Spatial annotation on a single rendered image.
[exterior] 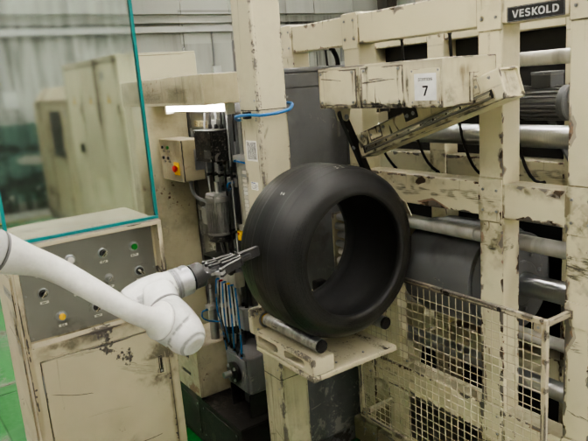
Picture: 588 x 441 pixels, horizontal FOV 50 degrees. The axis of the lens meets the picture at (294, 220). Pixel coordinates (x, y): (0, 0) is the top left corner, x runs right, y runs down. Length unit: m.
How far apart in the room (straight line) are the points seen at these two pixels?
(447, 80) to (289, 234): 0.65
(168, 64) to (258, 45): 3.30
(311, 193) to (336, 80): 0.52
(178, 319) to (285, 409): 1.01
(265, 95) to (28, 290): 1.08
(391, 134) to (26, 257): 1.31
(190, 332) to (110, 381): 0.94
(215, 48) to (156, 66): 6.85
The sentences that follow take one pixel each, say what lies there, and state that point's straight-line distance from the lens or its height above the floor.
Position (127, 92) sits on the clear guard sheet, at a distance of 2.41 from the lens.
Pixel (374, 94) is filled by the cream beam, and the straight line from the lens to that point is 2.13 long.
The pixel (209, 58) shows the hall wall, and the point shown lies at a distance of 12.19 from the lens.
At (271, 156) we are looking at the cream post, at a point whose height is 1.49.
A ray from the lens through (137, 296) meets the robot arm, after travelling 1.76.
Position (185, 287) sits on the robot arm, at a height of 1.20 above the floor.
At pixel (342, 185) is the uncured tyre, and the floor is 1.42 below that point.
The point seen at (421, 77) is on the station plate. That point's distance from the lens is 1.97.
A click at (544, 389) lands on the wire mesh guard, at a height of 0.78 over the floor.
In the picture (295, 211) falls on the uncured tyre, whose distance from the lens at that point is 1.90.
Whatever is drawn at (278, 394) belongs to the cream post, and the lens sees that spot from 2.55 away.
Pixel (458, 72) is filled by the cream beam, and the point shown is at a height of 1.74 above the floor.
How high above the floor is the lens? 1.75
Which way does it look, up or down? 13 degrees down
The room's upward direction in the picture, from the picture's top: 4 degrees counter-clockwise
